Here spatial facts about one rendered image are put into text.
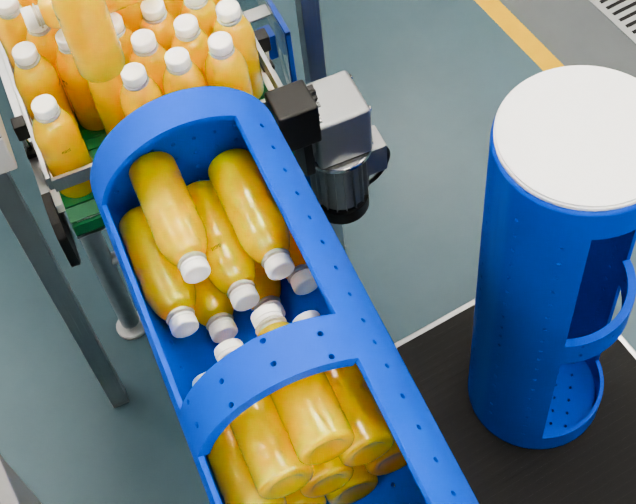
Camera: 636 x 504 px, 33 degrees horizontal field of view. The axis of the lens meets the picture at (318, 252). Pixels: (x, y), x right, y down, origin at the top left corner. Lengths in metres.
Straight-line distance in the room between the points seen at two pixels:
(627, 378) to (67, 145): 1.34
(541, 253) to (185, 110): 0.60
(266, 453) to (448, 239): 1.58
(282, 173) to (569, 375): 1.17
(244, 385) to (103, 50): 0.57
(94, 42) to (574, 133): 0.71
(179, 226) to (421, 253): 1.38
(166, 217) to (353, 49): 1.82
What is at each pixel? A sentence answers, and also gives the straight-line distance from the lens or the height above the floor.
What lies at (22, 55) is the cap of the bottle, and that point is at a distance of 1.77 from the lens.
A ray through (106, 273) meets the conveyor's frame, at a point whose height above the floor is 0.29.
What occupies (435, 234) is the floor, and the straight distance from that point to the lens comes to 2.76.
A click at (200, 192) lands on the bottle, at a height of 1.10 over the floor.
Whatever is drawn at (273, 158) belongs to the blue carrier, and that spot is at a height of 1.19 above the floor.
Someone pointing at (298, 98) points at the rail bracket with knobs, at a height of 1.00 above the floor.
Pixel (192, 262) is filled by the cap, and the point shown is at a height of 1.13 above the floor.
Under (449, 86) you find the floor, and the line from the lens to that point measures 3.08.
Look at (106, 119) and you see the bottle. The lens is 1.80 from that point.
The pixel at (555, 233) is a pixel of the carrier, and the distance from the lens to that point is 1.62.
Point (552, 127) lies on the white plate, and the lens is 1.64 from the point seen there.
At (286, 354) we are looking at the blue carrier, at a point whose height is 1.23.
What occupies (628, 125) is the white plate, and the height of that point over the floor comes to 1.04.
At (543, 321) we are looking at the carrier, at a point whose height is 0.70.
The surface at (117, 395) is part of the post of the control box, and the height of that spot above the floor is 0.05.
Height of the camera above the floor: 2.29
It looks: 57 degrees down
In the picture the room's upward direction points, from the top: 8 degrees counter-clockwise
